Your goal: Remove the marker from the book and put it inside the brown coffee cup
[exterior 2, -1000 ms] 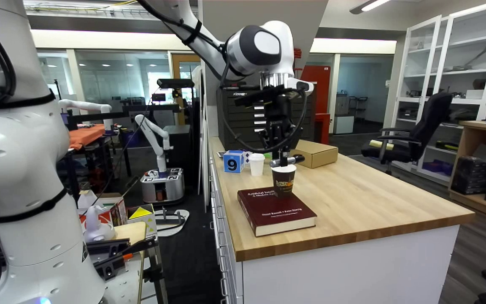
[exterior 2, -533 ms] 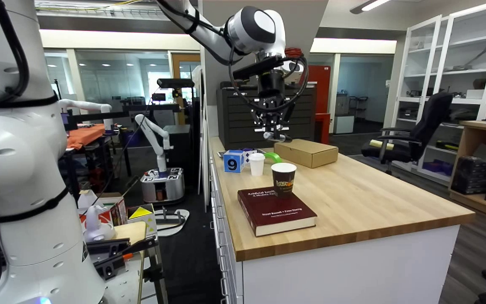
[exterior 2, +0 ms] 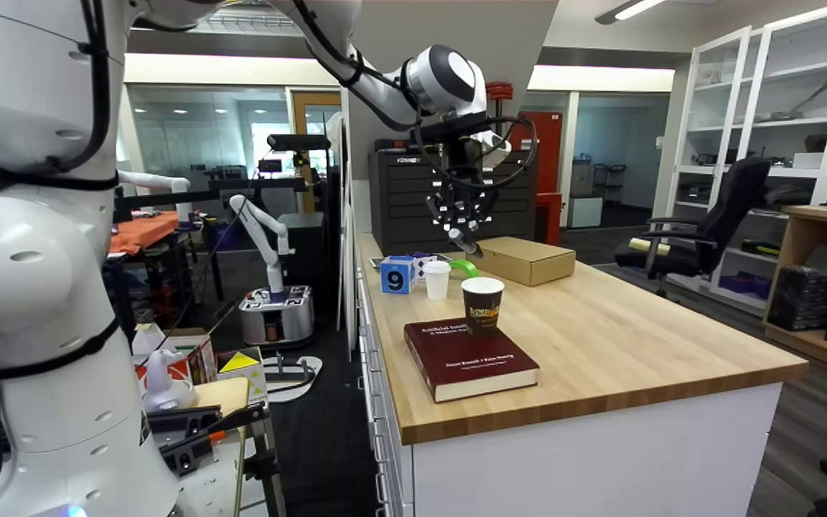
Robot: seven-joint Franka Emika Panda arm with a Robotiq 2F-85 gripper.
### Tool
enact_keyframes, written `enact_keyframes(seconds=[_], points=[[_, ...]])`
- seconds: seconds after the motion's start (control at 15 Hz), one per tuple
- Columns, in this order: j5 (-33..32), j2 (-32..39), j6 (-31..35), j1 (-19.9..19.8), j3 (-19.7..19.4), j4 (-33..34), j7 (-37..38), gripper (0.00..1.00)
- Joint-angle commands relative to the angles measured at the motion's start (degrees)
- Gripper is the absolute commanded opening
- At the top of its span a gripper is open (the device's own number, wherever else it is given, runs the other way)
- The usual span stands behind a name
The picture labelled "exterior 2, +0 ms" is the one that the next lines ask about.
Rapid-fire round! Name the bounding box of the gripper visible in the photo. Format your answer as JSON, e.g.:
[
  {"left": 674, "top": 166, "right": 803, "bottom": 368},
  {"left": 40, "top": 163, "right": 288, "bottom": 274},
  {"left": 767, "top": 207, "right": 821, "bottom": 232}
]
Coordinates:
[{"left": 427, "top": 140, "right": 500, "bottom": 236}]

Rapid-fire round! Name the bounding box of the grey marker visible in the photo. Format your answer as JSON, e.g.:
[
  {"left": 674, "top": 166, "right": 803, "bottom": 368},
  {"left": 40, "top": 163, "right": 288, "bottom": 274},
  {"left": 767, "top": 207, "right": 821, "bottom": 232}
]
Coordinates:
[{"left": 448, "top": 228, "right": 485, "bottom": 260}]

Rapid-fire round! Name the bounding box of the grey mobile robot base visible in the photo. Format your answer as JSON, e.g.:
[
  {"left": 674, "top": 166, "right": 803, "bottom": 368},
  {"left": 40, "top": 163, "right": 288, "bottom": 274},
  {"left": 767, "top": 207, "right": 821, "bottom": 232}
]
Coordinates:
[{"left": 238, "top": 285, "right": 316, "bottom": 347}]

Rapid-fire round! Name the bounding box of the white paper cup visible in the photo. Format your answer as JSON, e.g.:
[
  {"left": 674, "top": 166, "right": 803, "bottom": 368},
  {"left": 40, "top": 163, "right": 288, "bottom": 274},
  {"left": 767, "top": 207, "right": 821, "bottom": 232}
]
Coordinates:
[{"left": 424, "top": 260, "right": 452, "bottom": 301}]

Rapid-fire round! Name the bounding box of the brown coffee cup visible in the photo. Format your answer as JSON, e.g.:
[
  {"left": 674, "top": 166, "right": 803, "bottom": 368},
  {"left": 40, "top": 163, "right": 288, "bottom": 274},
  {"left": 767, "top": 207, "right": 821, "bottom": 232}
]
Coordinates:
[{"left": 461, "top": 276, "right": 505, "bottom": 339}]

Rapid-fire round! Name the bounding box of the dark red hardcover book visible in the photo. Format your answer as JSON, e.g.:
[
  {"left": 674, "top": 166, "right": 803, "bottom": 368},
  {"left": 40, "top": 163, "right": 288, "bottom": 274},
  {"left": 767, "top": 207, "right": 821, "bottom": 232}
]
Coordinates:
[{"left": 404, "top": 317, "right": 541, "bottom": 404}]

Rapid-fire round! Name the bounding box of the black drawer cabinet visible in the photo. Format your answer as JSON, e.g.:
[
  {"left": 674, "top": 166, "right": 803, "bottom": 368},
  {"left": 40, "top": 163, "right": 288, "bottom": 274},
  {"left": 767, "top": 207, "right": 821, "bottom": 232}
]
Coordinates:
[{"left": 368, "top": 146, "right": 537, "bottom": 256}]

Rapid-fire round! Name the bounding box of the flat cardboard box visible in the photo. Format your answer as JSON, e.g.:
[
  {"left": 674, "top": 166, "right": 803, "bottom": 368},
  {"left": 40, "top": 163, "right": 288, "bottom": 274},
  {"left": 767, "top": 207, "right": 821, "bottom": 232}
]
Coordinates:
[{"left": 472, "top": 236, "right": 577, "bottom": 287}]

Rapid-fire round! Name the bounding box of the blue number cube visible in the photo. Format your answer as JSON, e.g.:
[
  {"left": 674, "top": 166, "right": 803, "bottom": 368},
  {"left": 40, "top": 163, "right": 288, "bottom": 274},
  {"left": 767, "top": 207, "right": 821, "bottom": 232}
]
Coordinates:
[{"left": 380, "top": 256, "right": 416, "bottom": 295}]

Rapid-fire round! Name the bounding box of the red cabinet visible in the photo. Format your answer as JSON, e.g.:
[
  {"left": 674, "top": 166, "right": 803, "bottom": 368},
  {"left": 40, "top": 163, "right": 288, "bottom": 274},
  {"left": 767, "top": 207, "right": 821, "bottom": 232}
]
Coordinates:
[{"left": 511, "top": 111, "right": 564, "bottom": 246}]

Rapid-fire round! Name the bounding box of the yellow roll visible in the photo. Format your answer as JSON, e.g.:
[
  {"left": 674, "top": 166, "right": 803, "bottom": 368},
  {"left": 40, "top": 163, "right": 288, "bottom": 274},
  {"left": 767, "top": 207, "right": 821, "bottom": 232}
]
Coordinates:
[{"left": 628, "top": 236, "right": 672, "bottom": 258}]

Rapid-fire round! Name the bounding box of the ceiling light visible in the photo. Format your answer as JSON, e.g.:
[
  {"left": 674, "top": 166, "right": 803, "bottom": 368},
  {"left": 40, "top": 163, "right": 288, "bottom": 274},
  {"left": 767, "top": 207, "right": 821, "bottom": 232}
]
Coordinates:
[{"left": 594, "top": 0, "right": 667, "bottom": 26}]

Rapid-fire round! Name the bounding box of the white box with yellow triangle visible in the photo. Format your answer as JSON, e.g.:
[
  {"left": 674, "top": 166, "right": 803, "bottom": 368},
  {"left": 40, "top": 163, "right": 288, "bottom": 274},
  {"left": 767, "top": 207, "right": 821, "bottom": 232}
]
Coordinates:
[{"left": 215, "top": 348, "right": 269, "bottom": 404}]

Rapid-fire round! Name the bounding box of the open cardboard box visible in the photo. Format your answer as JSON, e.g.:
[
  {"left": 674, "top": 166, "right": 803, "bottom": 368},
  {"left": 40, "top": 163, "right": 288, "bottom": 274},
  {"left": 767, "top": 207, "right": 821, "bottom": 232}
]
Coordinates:
[{"left": 132, "top": 322, "right": 218, "bottom": 389}]

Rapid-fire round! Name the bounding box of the table with orange cloth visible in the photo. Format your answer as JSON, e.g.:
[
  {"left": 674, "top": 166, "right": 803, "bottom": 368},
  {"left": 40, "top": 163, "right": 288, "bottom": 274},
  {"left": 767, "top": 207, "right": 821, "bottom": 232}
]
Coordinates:
[{"left": 103, "top": 210, "right": 197, "bottom": 317}]

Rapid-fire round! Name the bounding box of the white glass door cabinet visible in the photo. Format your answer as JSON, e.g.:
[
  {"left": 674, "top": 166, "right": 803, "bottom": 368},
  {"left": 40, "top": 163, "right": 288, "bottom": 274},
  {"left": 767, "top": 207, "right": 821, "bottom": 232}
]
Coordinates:
[{"left": 671, "top": 0, "right": 827, "bottom": 317}]

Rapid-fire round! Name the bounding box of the wooden shelf unit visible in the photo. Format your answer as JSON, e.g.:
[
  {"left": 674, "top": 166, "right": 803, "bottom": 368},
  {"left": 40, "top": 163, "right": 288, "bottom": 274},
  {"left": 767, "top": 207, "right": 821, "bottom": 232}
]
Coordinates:
[{"left": 763, "top": 205, "right": 827, "bottom": 369}]

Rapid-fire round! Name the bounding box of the black clamp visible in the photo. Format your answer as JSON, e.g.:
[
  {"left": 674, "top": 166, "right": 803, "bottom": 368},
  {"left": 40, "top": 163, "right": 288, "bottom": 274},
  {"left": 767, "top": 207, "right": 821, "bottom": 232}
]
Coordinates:
[{"left": 146, "top": 401, "right": 271, "bottom": 478}]

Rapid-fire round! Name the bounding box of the white spray bottle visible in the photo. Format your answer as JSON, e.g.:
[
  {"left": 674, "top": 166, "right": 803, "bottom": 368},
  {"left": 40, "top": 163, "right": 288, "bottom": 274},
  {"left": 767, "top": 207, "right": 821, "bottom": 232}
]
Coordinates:
[{"left": 141, "top": 349, "right": 198, "bottom": 414}]

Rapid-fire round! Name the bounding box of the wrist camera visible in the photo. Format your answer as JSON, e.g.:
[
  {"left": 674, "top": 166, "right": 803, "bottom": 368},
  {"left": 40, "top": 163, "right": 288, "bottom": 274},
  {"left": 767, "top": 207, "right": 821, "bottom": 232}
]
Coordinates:
[{"left": 413, "top": 113, "right": 492, "bottom": 143}]

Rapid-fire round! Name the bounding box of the camera on mount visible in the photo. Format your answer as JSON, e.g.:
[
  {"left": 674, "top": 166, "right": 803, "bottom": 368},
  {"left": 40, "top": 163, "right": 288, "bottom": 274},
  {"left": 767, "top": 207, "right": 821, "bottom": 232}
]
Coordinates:
[{"left": 267, "top": 133, "right": 332, "bottom": 171}]

